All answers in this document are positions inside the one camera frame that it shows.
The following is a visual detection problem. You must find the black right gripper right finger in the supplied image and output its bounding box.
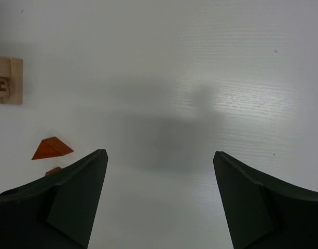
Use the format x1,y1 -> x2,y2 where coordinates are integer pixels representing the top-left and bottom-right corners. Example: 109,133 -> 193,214
213,151 -> 318,248

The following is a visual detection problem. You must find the red-brown wooden arch block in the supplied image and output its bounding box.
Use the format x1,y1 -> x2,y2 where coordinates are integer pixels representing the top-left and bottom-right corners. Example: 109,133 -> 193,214
45,167 -> 62,176

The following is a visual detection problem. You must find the small light wooden block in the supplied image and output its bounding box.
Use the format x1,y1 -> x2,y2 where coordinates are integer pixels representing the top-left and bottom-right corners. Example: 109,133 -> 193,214
0,57 -> 11,78

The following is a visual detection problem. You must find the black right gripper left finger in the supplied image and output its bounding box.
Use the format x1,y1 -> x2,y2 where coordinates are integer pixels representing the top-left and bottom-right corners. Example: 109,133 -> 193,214
0,149 -> 108,248

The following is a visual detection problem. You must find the red-brown wooden triangle block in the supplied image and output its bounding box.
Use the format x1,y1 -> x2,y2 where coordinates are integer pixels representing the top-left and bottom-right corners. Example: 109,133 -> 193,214
32,136 -> 74,160

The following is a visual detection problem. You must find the light wooden letter cube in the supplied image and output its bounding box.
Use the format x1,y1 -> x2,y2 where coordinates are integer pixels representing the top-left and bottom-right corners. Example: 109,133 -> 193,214
0,77 -> 10,101

